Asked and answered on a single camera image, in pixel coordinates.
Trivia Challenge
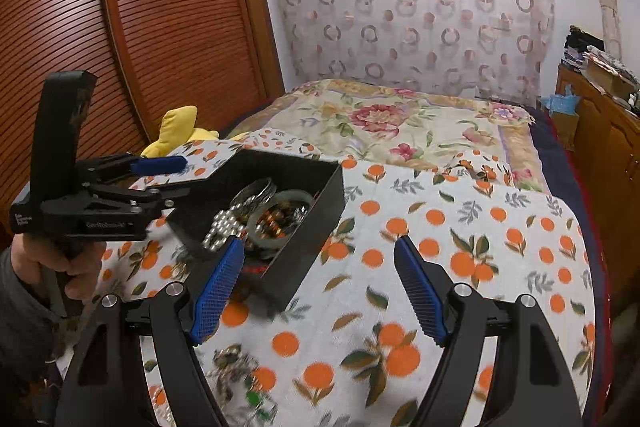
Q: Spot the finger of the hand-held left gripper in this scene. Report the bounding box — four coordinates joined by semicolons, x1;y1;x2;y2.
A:
82;181;200;214
75;153;189;185

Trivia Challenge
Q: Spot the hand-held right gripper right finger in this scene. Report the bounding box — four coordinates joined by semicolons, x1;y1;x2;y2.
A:
393;235;584;427

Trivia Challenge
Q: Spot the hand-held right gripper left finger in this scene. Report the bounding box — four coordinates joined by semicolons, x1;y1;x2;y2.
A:
52;237;245;427

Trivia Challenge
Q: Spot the white pearl bracelet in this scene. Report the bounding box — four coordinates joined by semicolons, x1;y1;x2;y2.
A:
202;201;242;254

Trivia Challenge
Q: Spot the green jade bangle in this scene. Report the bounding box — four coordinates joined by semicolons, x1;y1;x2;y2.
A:
247;189;317;254

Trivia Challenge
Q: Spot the brown wooden bead bracelet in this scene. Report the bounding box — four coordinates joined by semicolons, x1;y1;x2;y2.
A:
259;201;307;239

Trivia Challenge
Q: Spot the black cardboard box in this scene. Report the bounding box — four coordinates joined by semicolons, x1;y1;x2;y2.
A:
165;149;346;314

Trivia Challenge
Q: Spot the silver bangle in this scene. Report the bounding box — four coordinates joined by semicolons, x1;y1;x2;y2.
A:
227;177;279;212

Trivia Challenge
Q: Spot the person's left forearm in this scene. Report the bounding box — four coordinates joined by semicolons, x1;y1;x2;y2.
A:
0;247;67;408

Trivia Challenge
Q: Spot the mixed bead jewelry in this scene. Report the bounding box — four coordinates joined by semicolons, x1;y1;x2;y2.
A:
209;343;282;427

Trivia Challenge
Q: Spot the person's left hand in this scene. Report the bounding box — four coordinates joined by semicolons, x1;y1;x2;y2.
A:
20;232;109;303

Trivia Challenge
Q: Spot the yellow plush toy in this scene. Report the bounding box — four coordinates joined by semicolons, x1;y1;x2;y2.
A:
140;105;251;158

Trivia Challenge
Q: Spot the orange fruit print cloth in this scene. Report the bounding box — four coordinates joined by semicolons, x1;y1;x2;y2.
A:
55;127;614;427

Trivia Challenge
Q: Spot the louvered wooden wardrobe door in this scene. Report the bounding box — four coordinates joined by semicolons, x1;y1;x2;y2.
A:
99;0;286;144
0;0;152;239

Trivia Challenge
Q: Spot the floral quilt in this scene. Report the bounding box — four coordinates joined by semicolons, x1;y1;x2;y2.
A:
224;78;552;196

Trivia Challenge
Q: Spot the dark blue bedsheet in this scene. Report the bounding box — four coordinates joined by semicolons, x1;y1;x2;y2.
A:
527;103;609;309

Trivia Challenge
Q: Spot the small brown cardboard box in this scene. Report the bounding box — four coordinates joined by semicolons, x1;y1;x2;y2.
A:
549;109;582;151

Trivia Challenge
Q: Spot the blue plastic bag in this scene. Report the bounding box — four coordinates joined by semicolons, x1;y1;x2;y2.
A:
539;87;581;116

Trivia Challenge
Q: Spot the wooden sideboard cabinet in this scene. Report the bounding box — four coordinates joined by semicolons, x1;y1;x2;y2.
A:
554;63;640;239

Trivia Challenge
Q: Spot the circle print sheer curtain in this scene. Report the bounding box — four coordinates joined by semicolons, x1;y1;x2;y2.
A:
270;0;557;101

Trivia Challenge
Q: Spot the stack of folded clothes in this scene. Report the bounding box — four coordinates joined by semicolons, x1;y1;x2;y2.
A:
563;25;607;74

